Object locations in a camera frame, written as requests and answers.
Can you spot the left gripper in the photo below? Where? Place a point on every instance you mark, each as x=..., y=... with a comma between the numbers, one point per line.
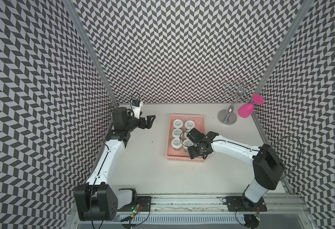
x=148, y=125

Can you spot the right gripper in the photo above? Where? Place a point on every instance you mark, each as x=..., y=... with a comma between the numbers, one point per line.
x=192, y=153

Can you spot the yogurt cup edge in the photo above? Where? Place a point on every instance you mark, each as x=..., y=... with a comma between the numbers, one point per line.
x=176, y=144
x=186, y=144

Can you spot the red label yogurt cup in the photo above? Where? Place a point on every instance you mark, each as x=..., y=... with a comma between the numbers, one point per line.
x=189, y=124

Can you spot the green label yogurt cup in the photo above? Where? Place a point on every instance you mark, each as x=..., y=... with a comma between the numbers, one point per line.
x=176, y=133

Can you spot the pink plastic basket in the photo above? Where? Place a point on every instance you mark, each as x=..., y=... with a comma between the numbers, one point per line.
x=182, y=155

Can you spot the beige label yogurt cup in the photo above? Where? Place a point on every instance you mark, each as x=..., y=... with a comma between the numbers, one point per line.
x=178, y=124

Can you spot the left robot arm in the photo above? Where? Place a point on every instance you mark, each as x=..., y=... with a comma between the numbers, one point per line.
x=96, y=200

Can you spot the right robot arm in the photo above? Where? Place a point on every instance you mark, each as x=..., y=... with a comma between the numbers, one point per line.
x=267, y=166

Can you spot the magenta plastic wine glass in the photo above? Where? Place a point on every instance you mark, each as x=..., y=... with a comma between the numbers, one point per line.
x=247, y=109

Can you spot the silver metal cup stand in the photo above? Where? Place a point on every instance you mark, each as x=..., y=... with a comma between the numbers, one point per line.
x=228, y=117

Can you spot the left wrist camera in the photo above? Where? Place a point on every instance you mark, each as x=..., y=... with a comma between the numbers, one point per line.
x=136, y=106

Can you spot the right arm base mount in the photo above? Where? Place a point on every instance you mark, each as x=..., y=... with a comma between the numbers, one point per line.
x=242, y=204

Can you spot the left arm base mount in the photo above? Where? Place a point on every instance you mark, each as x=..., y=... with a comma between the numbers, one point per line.
x=143, y=202

